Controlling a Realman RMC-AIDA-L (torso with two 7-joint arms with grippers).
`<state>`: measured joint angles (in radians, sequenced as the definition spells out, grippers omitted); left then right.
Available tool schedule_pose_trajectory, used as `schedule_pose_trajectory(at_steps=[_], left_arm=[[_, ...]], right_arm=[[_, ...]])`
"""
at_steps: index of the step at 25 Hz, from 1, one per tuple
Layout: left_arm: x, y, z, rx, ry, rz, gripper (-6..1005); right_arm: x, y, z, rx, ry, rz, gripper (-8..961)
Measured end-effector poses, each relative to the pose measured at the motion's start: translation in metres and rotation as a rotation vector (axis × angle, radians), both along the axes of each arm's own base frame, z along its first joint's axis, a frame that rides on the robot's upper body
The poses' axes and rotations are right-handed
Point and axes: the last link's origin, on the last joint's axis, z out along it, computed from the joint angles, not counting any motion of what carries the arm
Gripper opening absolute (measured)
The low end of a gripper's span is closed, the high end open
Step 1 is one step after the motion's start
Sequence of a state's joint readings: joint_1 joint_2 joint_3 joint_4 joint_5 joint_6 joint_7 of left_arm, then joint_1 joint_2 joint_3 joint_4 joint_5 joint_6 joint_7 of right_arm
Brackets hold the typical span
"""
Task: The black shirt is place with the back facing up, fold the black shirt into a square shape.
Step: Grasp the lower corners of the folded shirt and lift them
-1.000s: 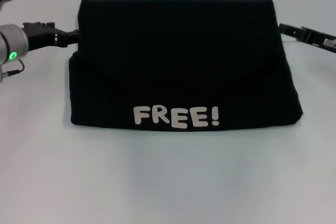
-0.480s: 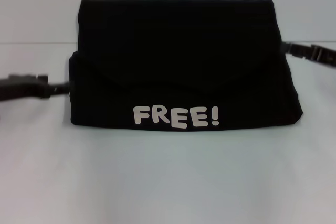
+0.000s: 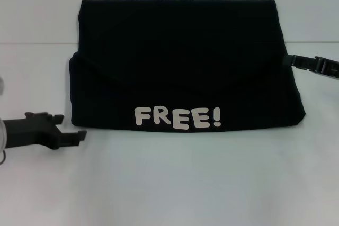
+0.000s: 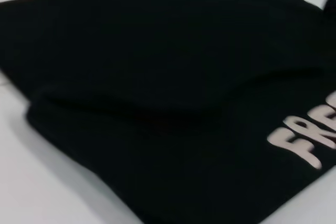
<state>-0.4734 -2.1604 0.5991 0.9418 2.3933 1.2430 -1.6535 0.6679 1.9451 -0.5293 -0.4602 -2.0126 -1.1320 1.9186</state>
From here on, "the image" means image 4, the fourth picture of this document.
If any black shirt with pink print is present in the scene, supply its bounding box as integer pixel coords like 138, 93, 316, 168
0, 0, 336, 224

